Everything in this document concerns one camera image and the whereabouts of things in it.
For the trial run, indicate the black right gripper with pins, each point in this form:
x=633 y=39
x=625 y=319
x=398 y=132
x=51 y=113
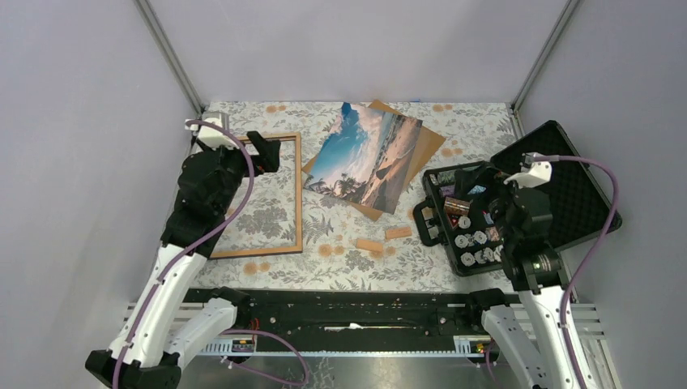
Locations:
x=489 y=177

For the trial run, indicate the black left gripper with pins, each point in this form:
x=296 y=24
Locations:
x=268 y=151

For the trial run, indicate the landscape photo print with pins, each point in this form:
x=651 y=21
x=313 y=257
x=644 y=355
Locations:
x=365 y=158

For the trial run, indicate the wooden picture frame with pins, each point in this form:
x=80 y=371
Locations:
x=271 y=221

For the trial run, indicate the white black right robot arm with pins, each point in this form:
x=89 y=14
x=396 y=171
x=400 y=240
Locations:
x=554 y=356

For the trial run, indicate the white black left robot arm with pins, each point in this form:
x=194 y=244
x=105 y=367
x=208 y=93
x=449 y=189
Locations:
x=145 y=354

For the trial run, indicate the black poker chip case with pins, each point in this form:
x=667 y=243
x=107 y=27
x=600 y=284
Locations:
x=472 y=244

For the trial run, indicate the floral table cloth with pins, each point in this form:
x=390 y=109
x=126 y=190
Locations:
x=330 y=259

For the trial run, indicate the small wooden block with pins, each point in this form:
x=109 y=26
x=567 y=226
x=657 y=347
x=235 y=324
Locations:
x=369 y=245
x=396 y=233

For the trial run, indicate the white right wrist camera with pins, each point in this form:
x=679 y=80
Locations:
x=534 y=172

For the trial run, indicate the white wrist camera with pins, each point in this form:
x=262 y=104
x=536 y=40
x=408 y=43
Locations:
x=209 y=136
x=534 y=172

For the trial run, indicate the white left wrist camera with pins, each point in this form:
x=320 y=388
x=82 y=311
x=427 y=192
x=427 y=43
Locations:
x=209 y=136

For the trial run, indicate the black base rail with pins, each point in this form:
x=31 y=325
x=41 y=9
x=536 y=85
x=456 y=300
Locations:
x=357 y=323

